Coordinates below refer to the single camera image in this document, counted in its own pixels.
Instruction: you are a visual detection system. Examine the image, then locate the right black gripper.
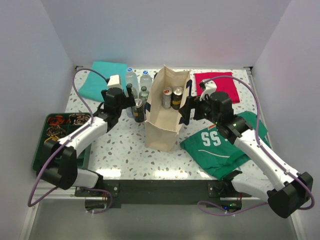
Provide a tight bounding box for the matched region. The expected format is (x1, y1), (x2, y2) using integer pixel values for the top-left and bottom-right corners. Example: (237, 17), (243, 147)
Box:
(178, 93), (220, 125)

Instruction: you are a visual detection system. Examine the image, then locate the green glass bottle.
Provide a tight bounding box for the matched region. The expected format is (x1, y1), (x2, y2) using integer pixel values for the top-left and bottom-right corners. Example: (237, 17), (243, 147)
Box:
(138, 86), (150, 104)

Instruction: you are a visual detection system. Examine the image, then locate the silver can red tab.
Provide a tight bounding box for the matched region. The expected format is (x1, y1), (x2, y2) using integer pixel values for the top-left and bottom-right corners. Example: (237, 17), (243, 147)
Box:
(162, 87), (173, 109)

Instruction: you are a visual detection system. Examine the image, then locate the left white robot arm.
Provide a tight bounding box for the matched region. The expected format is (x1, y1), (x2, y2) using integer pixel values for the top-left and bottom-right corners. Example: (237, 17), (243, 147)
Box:
(36, 84), (135, 196)

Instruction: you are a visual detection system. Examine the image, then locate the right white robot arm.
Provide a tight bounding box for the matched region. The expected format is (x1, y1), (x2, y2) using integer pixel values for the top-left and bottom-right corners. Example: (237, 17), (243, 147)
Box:
(179, 92), (315, 219)

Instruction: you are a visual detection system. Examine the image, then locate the clear water bottle blue cap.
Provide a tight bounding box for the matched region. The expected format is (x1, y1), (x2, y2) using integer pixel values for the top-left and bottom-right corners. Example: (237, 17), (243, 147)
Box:
(125, 67), (139, 92)

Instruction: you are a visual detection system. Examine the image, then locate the red folded cloth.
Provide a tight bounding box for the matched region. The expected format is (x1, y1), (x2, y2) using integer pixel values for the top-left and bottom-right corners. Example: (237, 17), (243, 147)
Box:
(195, 71), (240, 104)

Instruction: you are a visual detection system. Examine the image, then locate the teal folded towel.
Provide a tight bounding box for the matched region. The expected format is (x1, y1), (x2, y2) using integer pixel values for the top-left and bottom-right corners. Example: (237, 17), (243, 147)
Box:
(78, 61), (128, 102)

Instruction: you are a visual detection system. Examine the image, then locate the green jersey shirt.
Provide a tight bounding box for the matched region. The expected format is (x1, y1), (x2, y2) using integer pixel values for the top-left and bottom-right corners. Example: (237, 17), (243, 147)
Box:
(180, 110), (269, 181)

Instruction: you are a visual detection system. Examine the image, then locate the brown rubber band pile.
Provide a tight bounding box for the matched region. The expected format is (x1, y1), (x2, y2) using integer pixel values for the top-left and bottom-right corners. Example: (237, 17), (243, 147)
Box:
(67, 113), (90, 126)

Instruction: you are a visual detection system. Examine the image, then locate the orange rubber band pile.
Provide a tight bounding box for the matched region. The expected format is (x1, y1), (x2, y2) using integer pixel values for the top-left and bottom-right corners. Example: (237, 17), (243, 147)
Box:
(47, 114), (67, 126)

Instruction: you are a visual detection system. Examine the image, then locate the green compartment tray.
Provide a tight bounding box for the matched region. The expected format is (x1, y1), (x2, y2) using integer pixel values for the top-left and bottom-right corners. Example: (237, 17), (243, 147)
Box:
(32, 112), (90, 172)

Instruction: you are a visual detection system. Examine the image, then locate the tan rubber band pile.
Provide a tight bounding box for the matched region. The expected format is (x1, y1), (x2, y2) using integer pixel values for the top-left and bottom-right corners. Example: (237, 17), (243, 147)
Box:
(46, 125), (66, 137)

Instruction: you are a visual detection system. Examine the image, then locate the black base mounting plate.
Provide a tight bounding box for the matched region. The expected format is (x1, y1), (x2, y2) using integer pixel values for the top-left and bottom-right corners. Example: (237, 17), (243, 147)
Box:
(75, 180), (250, 210)

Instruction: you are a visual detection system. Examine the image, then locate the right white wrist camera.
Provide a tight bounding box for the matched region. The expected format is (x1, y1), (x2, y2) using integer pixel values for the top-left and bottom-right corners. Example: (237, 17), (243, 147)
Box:
(199, 78), (217, 101)

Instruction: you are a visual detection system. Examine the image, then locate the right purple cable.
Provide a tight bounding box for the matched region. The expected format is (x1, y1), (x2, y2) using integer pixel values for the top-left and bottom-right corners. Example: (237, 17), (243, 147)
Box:
(197, 75), (315, 214)

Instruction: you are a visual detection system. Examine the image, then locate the purple cable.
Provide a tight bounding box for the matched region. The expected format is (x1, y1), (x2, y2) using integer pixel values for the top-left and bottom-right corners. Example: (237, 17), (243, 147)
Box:
(27, 67), (113, 215)
(197, 75), (315, 214)

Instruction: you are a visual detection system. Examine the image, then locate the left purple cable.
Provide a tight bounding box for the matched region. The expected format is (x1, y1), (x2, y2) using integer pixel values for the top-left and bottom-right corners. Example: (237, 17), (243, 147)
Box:
(27, 67), (113, 215)

